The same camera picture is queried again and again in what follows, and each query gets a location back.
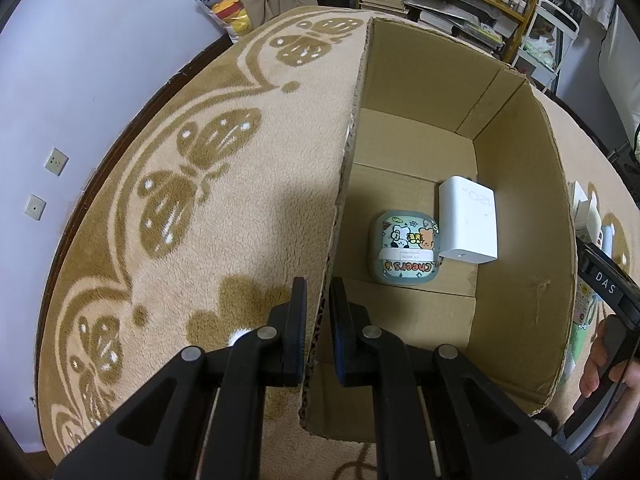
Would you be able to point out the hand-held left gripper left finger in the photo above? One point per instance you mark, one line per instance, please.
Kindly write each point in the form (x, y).
(300, 332)

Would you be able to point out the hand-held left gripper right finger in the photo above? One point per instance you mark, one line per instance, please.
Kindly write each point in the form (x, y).
(338, 335)

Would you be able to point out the cardboard box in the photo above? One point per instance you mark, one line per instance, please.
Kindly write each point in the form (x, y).
(520, 260)

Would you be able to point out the person's right hand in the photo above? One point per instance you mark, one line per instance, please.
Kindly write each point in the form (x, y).
(594, 365)

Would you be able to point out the white items beside box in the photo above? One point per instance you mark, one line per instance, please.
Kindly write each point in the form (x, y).
(584, 210)

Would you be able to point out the cartoon print earbuds case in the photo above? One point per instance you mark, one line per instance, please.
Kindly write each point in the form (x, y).
(405, 247)

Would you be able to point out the white power adapter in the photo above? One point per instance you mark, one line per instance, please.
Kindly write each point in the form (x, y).
(467, 222)

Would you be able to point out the beige butterfly print blanket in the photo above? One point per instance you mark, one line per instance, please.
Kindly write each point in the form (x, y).
(210, 200)

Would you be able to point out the green tissue pack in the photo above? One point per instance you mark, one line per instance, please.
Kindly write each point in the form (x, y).
(539, 51)

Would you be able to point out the white trolley cart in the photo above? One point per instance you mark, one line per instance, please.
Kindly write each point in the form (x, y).
(555, 15)

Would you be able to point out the wooden bookshelf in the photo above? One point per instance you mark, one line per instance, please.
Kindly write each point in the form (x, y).
(525, 10)

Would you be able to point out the pile of papers and magazines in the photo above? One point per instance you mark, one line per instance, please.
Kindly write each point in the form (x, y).
(450, 15)

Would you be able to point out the plastic bag of plush toys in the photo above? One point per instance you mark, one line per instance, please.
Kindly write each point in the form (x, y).
(225, 2)

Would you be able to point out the white wall socket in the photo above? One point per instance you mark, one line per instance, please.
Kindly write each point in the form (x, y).
(56, 161)
(36, 207)

